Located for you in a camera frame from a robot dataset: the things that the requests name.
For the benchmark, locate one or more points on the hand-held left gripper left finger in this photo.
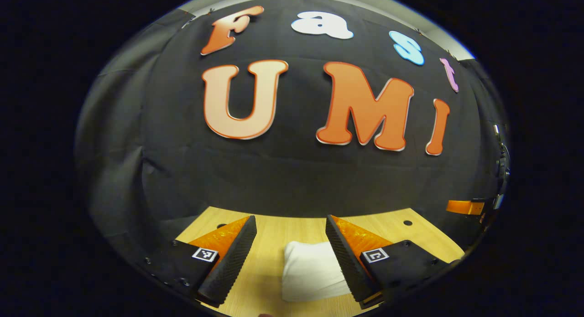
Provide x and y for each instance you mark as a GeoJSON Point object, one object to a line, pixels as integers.
{"type": "Point", "coordinates": [235, 262]}

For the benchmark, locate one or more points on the white jeans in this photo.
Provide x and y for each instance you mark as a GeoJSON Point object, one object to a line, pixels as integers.
{"type": "Point", "coordinates": [310, 271]}

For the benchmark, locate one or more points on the black backdrop cloth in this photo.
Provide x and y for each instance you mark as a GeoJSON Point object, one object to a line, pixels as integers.
{"type": "Point", "coordinates": [283, 180]}

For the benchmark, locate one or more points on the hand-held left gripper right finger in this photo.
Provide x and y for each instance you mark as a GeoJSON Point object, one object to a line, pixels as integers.
{"type": "Point", "coordinates": [344, 262]}

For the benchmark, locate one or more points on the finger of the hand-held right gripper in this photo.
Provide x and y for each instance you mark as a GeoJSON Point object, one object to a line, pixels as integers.
{"type": "Point", "coordinates": [463, 207]}

